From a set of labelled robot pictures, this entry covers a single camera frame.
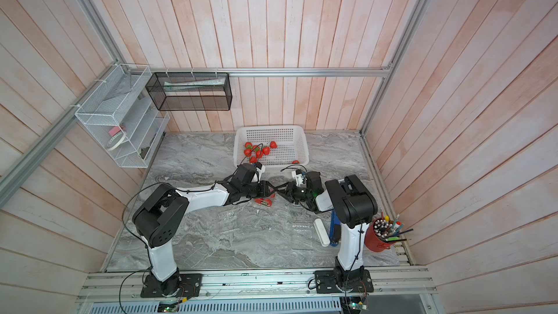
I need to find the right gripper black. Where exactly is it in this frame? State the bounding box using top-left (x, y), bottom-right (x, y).
top-left (276, 182), bottom-right (313, 204)

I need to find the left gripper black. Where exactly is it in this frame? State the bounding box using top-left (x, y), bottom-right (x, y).
top-left (241, 180), bottom-right (277, 199)

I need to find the clear plastic clamshell container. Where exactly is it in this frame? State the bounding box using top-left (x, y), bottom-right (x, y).
top-left (254, 193), bottom-right (276, 207)

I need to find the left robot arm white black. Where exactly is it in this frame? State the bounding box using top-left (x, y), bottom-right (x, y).
top-left (132, 163), bottom-right (271, 283)

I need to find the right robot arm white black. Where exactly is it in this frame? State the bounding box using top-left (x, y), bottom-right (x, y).
top-left (273, 172), bottom-right (378, 281)

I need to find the white perforated plastic basket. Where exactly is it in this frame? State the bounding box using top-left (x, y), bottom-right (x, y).
top-left (233, 125), bottom-right (310, 168)

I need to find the blue object on table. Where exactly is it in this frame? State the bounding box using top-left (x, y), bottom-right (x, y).
top-left (329, 210), bottom-right (341, 247)

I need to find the red pen cup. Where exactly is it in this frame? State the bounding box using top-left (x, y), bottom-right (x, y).
top-left (364, 221), bottom-right (390, 253)

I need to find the roll of tape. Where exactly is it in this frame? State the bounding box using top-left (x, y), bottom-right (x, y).
top-left (106, 131), bottom-right (126, 152)

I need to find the pink note pad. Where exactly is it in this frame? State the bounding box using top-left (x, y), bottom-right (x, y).
top-left (108, 126), bottom-right (122, 137)

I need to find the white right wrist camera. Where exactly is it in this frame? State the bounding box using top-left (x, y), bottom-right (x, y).
top-left (291, 170), bottom-right (307, 187)

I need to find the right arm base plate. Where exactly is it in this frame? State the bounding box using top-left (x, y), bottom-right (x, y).
top-left (314, 267), bottom-right (374, 295)

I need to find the black mesh wall basket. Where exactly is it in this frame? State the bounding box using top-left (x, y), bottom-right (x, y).
top-left (146, 71), bottom-right (233, 111)

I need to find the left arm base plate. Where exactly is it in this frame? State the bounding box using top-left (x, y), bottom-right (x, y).
top-left (140, 273), bottom-right (203, 299)

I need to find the white wire wall shelf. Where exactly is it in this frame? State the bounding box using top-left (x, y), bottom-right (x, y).
top-left (76, 63), bottom-right (169, 169)

